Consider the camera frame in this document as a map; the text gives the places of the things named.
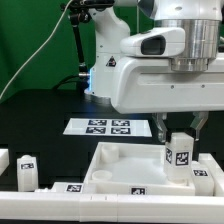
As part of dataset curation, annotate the white U-shaped obstacle fence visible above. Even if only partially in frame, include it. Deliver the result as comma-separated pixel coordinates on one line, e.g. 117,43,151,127
0,154,224,224

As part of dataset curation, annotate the white block left edge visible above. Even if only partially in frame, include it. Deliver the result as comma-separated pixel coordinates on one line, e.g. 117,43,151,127
0,149,9,176

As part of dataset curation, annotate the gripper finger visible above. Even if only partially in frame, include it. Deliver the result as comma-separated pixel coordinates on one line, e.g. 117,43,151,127
190,111,209,141
152,113,167,143

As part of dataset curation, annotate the white square table top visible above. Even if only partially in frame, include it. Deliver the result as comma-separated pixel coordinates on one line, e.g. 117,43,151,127
84,142,195,196

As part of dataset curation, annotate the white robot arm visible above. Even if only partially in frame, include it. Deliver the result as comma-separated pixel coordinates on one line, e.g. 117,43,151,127
87,0,224,121

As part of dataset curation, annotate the white sheet with markers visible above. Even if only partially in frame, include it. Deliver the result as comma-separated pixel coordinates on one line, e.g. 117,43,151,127
63,118,152,137

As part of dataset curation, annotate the grey cable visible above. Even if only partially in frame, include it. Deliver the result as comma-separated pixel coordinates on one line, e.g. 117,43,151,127
0,0,74,101

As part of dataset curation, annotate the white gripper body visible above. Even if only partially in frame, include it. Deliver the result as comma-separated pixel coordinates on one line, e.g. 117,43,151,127
111,27,224,113

